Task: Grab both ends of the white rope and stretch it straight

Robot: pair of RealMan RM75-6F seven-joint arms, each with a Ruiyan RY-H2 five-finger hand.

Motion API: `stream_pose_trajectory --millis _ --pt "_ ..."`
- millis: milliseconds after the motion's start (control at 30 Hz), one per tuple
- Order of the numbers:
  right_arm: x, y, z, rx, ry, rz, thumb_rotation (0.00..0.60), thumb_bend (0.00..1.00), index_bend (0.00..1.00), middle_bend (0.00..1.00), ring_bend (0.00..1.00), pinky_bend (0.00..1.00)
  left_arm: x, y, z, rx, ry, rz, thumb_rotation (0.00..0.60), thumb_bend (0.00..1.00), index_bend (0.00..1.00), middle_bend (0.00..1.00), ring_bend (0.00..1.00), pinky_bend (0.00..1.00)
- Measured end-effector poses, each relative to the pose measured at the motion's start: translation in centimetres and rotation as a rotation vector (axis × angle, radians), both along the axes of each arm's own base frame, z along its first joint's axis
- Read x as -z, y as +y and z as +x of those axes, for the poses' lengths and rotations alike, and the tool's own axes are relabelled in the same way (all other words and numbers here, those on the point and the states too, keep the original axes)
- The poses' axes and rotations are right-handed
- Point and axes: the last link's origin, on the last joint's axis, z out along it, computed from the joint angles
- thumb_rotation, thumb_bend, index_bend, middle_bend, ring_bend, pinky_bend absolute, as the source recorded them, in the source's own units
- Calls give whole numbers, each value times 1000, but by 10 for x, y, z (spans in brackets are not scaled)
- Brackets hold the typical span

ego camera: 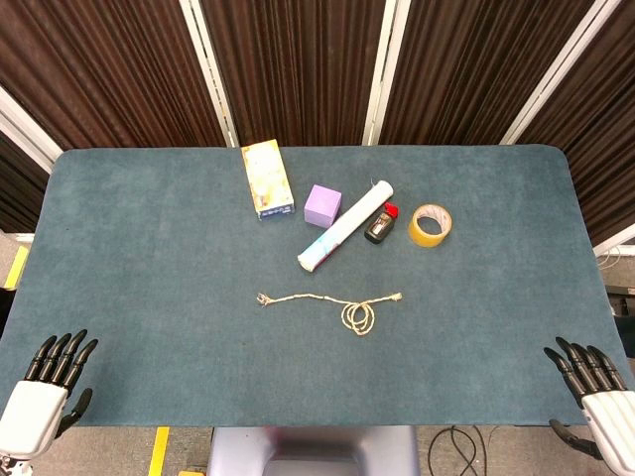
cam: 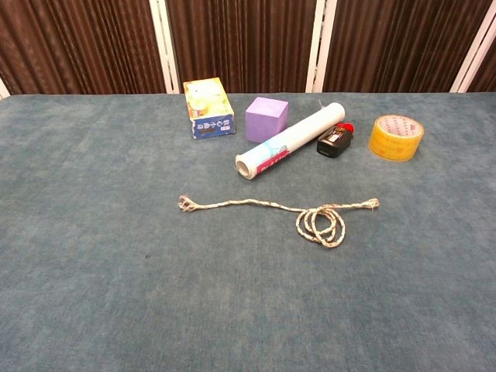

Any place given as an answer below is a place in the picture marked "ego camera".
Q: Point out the white rolled paper tube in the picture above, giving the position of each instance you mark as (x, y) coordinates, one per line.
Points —
(344, 225)

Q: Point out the purple cube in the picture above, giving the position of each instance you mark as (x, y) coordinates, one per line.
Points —
(322, 205)

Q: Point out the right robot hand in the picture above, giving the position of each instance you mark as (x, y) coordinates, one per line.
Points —
(602, 396)

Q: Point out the brown folding screen panels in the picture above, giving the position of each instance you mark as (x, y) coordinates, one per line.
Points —
(307, 69)

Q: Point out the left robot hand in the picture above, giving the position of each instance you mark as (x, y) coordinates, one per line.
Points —
(35, 411)

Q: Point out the yellow floor tape strip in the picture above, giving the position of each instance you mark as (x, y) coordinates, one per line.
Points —
(160, 451)

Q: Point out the blue felt table mat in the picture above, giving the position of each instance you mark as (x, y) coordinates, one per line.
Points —
(317, 347)

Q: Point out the small black bottle red cap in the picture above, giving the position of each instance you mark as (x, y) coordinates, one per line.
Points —
(381, 227)

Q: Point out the yellow tape roll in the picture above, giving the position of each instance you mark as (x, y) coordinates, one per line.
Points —
(429, 225)

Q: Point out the yellow printed carton box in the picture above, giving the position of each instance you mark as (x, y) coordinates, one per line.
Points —
(268, 181)

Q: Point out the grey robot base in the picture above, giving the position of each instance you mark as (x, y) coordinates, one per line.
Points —
(312, 451)

